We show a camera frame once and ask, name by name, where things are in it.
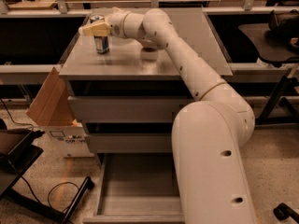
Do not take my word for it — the black office chair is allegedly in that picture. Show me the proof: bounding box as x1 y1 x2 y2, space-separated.
238 9 299 67

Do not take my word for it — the grey top drawer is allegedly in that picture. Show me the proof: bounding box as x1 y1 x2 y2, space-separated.
68 96 192 123

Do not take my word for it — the black table leg base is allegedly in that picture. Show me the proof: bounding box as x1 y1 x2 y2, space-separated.
253 67 299 126

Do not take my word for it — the red bull can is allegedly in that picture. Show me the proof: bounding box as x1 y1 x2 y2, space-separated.
90 14 109 54

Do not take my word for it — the grey open bottom drawer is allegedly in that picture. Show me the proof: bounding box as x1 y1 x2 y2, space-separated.
83 153 185 224

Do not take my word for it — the grey drawer cabinet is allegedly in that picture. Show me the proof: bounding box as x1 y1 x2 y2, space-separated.
58 7 234 170

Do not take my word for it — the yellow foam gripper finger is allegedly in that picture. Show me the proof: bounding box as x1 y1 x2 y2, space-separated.
78 21 110 36

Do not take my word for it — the black caster bottom right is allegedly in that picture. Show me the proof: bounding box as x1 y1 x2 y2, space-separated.
273 203 299 224

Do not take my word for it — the open cardboard box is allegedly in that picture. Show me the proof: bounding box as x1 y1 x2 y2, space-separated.
27 68 93 158

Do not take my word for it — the grey middle drawer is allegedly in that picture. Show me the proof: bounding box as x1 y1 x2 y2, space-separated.
85 133 172 153

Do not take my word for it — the black stand with cable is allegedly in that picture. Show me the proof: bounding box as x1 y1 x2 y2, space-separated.
0 119 94 224

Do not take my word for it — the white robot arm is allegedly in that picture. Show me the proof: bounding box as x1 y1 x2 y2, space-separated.
79 8 258 224

